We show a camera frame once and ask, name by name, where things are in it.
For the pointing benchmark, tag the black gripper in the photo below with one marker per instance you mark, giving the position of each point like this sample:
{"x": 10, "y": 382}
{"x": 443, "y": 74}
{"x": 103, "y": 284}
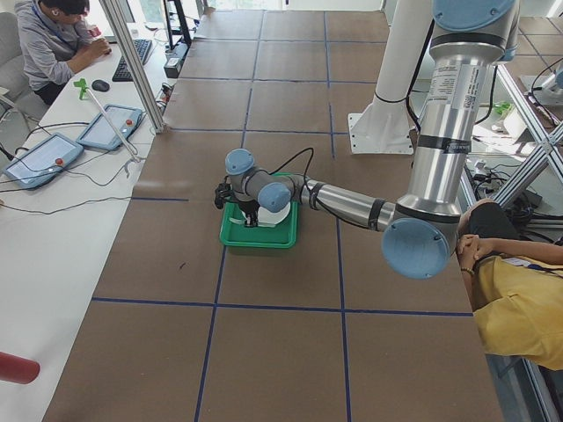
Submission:
{"x": 248, "y": 207}

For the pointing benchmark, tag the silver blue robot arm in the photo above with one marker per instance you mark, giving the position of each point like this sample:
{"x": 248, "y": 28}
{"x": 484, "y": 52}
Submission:
{"x": 419, "y": 229}

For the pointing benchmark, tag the white round plate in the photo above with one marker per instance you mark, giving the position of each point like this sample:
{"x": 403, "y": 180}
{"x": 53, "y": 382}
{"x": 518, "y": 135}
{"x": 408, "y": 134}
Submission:
{"x": 265, "y": 215}

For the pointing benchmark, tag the green plastic tray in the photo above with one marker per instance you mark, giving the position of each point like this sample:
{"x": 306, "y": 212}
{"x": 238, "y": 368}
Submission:
{"x": 283, "y": 236}

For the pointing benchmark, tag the black desktop box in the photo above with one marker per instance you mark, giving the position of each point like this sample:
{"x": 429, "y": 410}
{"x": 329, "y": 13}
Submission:
{"x": 174, "y": 60}

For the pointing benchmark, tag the far blue teach pendant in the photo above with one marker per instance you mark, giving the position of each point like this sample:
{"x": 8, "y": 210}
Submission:
{"x": 100, "y": 134}

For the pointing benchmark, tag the blue teach pendant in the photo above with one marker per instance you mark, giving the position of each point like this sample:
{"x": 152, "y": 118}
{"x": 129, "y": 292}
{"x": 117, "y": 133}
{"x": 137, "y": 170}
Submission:
{"x": 100, "y": 134}
{"x": 40, "y": 164}

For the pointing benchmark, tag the black computer mouse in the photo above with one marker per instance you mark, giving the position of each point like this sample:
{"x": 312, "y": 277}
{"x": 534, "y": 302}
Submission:
{"x": 100, "y": 85}

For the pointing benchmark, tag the near blue teach pendant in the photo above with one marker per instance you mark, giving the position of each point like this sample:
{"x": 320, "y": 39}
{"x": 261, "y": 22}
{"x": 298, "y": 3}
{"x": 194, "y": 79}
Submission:
{"x": 40, "y": 164}

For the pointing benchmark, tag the person in grey hoodie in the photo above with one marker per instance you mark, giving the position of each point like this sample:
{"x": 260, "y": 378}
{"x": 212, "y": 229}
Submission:
{"x": 56, "y": 44}

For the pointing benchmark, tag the person in yellow shirt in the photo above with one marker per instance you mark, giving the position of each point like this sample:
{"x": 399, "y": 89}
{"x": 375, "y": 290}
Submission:
{"x": 514, "y": 286}

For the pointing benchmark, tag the red cylinder bottle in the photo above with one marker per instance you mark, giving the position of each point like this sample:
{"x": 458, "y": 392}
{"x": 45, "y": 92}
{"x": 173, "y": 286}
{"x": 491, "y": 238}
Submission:
{"x": 17, "y": 369}

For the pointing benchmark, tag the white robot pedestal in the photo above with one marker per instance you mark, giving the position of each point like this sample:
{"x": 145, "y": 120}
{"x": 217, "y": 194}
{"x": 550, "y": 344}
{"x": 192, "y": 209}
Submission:
{"x": 383, "y": 127}

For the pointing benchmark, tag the green handled grabber stick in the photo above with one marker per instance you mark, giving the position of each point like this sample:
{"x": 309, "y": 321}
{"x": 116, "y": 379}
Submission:
{"x": 85, "y": 91}

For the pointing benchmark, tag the aluminium frame post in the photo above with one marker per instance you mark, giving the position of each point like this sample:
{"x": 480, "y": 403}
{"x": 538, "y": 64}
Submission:
{"x": 118, "y": 23}

